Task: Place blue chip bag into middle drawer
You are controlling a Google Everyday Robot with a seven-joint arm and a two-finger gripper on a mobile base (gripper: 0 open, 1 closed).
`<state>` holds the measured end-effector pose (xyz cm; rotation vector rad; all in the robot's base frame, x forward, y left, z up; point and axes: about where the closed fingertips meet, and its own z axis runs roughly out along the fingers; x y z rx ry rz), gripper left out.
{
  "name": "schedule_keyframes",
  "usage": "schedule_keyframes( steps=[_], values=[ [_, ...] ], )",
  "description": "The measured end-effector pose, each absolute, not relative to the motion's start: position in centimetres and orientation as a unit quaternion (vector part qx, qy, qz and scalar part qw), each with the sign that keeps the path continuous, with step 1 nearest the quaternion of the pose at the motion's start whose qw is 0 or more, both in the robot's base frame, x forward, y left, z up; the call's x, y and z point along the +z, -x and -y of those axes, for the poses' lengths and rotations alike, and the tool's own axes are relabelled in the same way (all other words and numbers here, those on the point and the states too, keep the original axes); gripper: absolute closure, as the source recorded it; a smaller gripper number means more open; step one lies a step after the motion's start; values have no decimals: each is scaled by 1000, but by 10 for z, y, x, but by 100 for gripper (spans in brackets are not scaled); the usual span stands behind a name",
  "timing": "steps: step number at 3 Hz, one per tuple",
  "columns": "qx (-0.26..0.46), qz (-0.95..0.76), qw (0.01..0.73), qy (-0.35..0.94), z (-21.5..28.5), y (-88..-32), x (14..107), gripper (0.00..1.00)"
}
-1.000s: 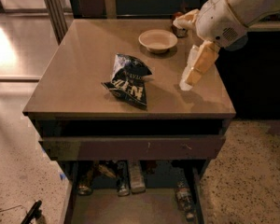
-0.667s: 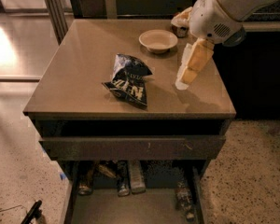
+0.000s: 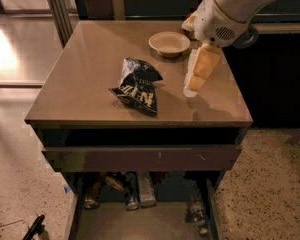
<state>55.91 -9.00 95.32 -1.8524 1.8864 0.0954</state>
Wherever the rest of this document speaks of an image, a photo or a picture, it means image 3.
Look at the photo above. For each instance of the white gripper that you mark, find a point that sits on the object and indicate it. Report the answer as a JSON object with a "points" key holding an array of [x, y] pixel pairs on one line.
{"points": [[214, 21]]}

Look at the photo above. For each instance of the blue chip bag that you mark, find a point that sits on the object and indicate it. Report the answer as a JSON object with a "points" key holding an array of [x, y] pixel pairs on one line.
{"points": [[136, 87]]}

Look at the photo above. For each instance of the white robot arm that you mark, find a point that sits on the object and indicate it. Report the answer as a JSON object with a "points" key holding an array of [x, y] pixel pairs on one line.
{"points": [[239, 10]]}

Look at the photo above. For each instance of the closed top drawer front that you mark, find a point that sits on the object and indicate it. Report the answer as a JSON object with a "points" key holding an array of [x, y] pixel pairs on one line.
{"points": [[89, 159]]}

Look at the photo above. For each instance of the grey drawer cabinet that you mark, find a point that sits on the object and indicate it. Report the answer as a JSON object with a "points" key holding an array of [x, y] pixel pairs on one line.
{"points": [[112, 103]]}

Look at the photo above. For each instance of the brown snack bag in drawer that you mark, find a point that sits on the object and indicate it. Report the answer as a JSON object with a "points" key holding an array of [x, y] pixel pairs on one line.
{"points": [[113, 182]]}

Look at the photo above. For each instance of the silver can in drawer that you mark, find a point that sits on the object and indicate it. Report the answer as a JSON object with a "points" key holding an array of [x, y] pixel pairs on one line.
{"points": [[146, 191]]}

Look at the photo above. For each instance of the dark can in drawer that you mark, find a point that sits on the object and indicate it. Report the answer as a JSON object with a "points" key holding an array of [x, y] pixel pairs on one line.
{"points": [[131, 192]]}

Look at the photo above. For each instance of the can in drawer left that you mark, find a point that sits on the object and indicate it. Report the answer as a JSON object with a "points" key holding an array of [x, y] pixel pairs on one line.
{"points": [[92, 183]]}

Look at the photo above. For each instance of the open middle drawer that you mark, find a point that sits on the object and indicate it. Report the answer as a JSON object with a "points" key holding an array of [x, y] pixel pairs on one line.
{"points": [[168, 219]]}

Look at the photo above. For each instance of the blue tape piece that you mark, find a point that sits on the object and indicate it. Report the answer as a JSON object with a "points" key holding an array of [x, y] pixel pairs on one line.
{"points": [[66, 188]]}

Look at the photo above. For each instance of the black tool on floor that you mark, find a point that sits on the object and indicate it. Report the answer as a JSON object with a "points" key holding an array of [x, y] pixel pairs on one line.
{"points": [[37, 228]]}

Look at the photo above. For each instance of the metal railing frame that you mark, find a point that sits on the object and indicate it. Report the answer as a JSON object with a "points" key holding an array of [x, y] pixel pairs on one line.
{"points": [[278, 11]]}

